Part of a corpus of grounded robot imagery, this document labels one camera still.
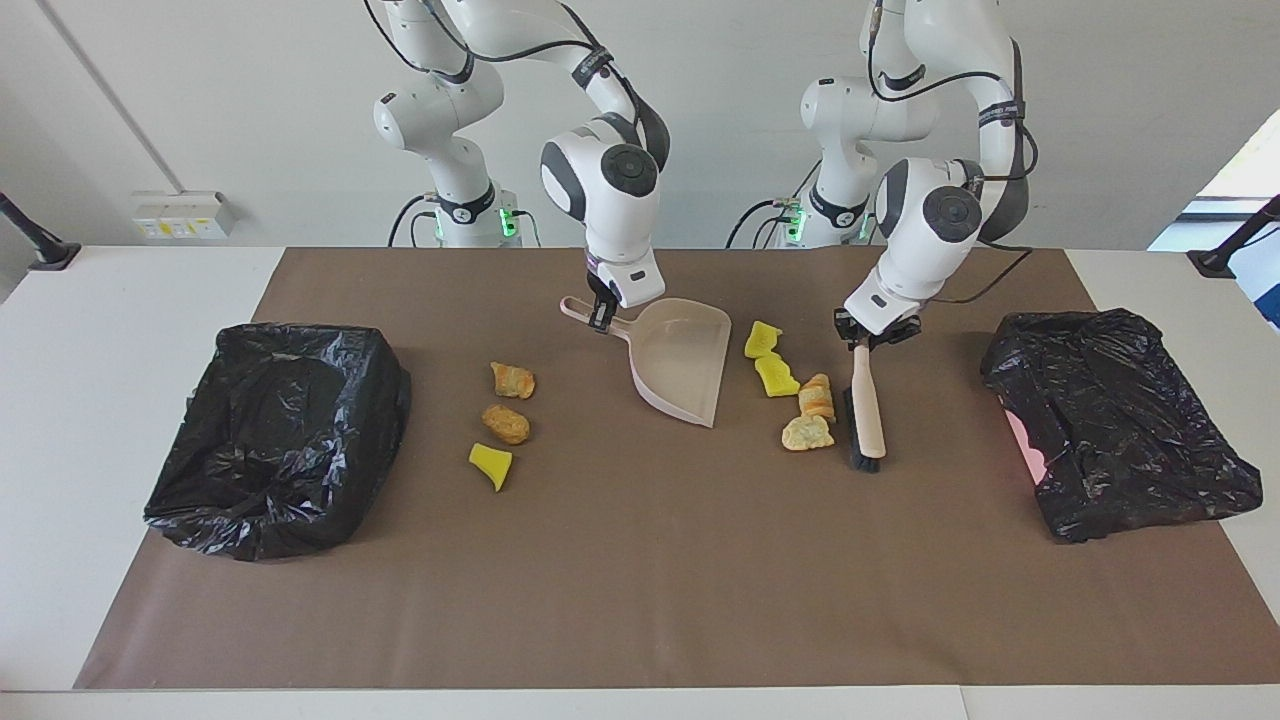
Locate striped golden pastry piece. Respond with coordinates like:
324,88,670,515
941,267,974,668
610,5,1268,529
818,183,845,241
489,361,537,400

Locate black camera stand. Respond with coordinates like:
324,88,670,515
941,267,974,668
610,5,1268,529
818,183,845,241
1186,194,1280,280
0,191,83,273

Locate pale flaky pastry piece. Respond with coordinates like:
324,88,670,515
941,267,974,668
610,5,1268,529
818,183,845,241
781,414,836,452

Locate brown fried nugget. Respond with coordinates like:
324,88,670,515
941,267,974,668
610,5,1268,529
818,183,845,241
482,403,532,446

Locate beige hand brush black bristles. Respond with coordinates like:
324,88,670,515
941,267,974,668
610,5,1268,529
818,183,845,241
845,340,889,475

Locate striped croissant piece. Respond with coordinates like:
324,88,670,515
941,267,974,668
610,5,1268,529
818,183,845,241
797,372,838,423

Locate brown table mat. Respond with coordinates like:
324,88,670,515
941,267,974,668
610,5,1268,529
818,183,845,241
73,246,1280,691

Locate black base cables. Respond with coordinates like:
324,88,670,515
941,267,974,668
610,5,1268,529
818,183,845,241
386,192,542,249
726,158,823,249

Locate black right base cables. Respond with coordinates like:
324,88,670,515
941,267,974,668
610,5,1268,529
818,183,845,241
386,192,542,249

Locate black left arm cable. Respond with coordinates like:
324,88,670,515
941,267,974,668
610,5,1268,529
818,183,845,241
864,0,1039,307

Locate black plastic trash bag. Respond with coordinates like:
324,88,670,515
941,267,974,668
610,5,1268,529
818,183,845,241
979,307,1265,545
143,321,414,563

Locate pink plastic bin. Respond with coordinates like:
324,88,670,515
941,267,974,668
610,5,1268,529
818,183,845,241
1004,407,1050,490

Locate black left base cables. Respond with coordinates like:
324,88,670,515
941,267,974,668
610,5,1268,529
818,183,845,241
726,158,823,249

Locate white wall socket box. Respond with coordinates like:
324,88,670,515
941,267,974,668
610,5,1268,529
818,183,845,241
131,190,239,242

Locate bright window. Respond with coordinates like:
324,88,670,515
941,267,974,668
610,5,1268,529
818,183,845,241
1148,105,1280,253

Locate beige plastic dustpan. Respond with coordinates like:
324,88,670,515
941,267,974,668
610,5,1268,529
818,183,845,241
558,295,734,430

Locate blue object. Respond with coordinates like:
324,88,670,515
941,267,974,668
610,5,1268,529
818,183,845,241
1238,245,1280,332

